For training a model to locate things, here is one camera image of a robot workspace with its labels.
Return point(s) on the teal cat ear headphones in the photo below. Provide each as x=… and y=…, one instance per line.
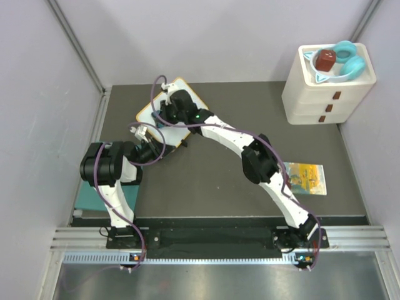
x=346, y=54

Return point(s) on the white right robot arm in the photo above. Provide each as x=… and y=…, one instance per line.
x=260, y=163

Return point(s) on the brown cube toy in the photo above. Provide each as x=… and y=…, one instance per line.
x=325, y=60

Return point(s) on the white three drawer cabinet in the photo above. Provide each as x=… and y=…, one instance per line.
x=306, y=102

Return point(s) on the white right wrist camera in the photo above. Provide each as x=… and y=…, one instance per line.
x=169, y=89

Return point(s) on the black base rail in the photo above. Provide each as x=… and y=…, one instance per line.
x=199, y=241

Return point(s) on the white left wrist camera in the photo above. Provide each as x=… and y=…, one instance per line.
x=139, y=132

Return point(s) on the colourful picture book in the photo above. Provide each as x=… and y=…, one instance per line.
x=306, y=178

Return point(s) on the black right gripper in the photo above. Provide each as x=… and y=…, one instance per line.
x=165, y=109

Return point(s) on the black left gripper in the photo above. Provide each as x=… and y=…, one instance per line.
x=157, y=148

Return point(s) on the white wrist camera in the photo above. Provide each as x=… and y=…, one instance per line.
x=169, y=89
x=139, y=132

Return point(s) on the teal cloth mat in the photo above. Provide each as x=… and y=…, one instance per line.
x=88, y=198

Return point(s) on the blue whiteboard eraser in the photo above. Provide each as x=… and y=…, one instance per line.
x=157, y=121

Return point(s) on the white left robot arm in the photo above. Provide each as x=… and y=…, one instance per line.
x=109, y=167

